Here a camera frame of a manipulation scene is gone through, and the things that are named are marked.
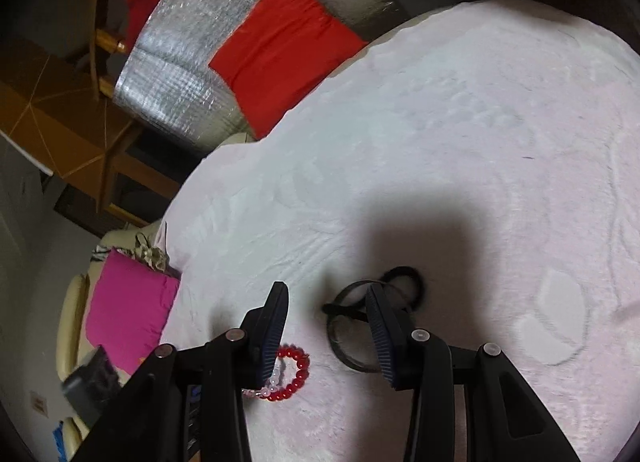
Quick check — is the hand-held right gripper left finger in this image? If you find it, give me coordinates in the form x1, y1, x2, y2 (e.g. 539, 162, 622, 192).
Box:
75, 282, 291, 462

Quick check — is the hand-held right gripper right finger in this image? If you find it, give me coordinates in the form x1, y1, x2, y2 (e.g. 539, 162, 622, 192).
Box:
366, 284, 581, 462

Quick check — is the red bead bracelet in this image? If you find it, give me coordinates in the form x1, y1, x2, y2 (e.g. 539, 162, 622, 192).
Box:
252, 346, 311, 404

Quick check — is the black hair tie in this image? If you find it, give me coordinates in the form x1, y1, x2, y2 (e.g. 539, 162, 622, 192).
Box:
381, 266, 427, 315

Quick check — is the beige leather sofa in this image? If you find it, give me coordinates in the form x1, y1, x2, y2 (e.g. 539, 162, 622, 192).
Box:
52, 224, 166, 448

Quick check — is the magenta pillow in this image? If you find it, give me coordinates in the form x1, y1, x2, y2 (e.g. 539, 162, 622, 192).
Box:
85, 248, 181, 375

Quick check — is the patterned crumpled cloth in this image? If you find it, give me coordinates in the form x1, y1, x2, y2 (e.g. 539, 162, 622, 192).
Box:
131, 234, 171, 273

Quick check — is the pale pink fleece blanket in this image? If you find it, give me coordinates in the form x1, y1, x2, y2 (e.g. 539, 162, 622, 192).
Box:
160, 0, 640, 462

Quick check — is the silver foil insulation mat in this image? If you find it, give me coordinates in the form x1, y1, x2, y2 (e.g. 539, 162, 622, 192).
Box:
112, 0, 411, 153

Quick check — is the wooden table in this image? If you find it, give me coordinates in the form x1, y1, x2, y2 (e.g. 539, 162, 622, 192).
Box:
0, 39, 181, 225

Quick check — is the wooden chair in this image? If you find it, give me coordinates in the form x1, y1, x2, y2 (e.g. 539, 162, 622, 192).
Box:
65, 0, 146, 103

